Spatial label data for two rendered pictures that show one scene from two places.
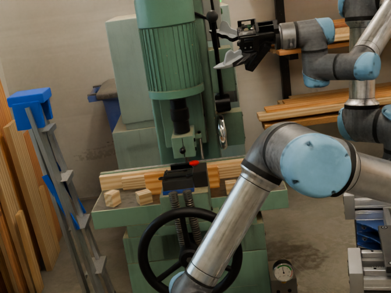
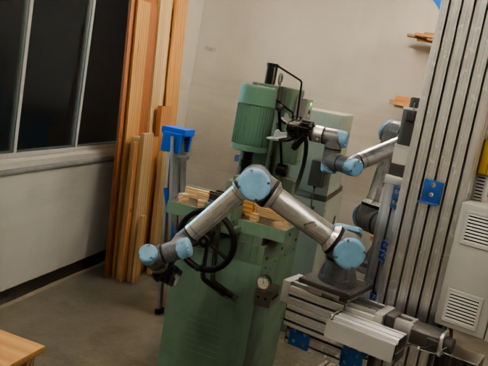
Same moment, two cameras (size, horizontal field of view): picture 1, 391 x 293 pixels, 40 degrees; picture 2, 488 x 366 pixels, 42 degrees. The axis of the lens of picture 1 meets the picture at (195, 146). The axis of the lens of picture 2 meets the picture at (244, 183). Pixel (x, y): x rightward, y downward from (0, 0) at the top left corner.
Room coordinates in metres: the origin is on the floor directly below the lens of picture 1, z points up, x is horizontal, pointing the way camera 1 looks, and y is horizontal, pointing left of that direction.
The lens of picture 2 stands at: (-1.24, -0.80, 1.54)
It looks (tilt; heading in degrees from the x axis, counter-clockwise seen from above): 9 degrees down; 16
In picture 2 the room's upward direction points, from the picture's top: 10 degrees clockwise
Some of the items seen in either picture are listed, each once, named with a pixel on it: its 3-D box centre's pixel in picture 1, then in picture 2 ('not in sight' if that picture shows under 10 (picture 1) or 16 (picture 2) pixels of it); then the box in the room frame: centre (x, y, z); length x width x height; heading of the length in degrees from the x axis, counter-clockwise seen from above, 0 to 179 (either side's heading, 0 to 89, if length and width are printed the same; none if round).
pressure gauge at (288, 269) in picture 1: (283, 272); (263, 283); (1.44, -0.21, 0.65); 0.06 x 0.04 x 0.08; 86
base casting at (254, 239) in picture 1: (196, 206); (242, 234); (1.79, 0.03, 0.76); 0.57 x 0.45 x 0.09; 176
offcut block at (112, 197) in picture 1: (112, 198); (184, 197); (1.56, 0.28, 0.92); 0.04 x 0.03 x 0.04; 143
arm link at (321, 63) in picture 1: (320, 67); (332, 160); (1.53, -0.39, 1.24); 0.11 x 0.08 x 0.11; 47
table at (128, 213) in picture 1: (189, 202); (228, 219); (1.56, 0.04, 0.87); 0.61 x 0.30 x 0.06; 86
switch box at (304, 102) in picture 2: (212, 16); (302, 113); (1.98, -0.13, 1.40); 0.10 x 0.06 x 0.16; 176
